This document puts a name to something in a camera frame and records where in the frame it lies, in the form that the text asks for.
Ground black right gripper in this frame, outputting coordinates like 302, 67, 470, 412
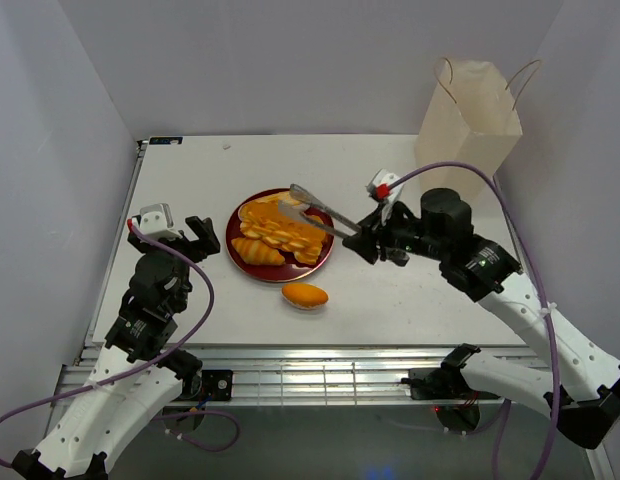
341, 198, 447, 264

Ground metal serving tongs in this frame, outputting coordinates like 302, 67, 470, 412
277, 183, 409, 266

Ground round orange bun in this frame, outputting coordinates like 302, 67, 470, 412
281, 283, 329, 310

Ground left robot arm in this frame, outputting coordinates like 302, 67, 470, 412
11, 205, 221, 479

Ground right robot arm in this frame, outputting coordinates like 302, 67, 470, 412
200, 189, 620, 449

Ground flat orange bread slice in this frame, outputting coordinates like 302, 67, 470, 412
238, 201, 327, 265

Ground long white baguette bread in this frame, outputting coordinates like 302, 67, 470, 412
255, 190, 300, 207

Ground cream paper bag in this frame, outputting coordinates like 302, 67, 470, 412
414, 57, 541, 177

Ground striped orange croissant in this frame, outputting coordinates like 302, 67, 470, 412
231, 237, 286, 266

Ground braided orange pastry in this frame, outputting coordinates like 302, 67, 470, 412
240, 220, 323, 252

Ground dark red round plate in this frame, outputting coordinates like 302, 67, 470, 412
226, 188, 334, 283

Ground black label sticker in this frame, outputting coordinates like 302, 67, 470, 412
148, 136, 183, 145

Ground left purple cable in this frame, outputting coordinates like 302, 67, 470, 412
0, 227, 244, 474

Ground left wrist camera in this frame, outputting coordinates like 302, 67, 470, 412
128, 203, 181, 240

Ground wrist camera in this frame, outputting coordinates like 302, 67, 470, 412
128, 203, 181, 240
366, 169, 403, 224

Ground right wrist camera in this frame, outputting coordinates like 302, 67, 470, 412
366, 169, 403, 224

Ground aluminium table frame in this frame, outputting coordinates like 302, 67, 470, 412
49, 137, 616, 480

